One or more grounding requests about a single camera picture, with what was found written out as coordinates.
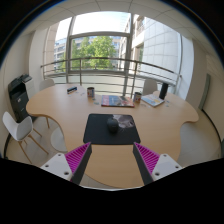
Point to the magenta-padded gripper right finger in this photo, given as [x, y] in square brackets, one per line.
[165, 165]

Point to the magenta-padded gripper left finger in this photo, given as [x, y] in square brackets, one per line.
[58, 165]

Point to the black computer mouse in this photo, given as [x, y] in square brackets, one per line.
[112, 125]

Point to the black printed mouse pad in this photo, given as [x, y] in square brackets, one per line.
[96, 131]

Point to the white chair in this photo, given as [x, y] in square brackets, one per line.
[150, 86]
[18, 125]
[46, 84]

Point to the white and blue booklet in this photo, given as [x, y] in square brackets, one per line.
[152, 100]

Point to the white printed mug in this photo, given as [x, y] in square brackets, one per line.
[137, 97]
[90, 92]

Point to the black upright speaker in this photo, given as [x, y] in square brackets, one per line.
[163, 91]

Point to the dark stapler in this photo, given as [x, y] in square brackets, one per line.
[72, 89]

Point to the red and blue magazine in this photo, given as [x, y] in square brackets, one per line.
[116, 101]

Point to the grey metal balcony railing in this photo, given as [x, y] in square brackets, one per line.
[103, 59]

